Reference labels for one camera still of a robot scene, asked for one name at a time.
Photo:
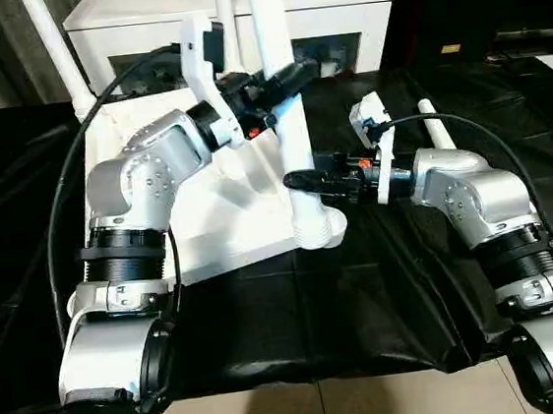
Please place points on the white plastic table leg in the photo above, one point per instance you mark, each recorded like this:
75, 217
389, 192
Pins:
293, 131
439, 130
60, 56
227, 24

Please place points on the white plastic table top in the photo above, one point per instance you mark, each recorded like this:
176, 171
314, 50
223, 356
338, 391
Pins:
238, 221

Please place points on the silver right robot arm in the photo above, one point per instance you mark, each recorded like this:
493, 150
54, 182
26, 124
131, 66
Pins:
483, 195

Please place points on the white mug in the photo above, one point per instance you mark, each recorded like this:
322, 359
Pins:
327, 68

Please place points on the white low cabinet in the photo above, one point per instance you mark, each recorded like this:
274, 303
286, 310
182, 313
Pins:
336, 18

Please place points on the black mat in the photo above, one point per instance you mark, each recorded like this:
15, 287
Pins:
318, 321

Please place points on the small yellow tag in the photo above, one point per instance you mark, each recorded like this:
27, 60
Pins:
451, 48

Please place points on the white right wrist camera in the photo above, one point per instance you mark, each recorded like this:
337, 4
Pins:
370, 108

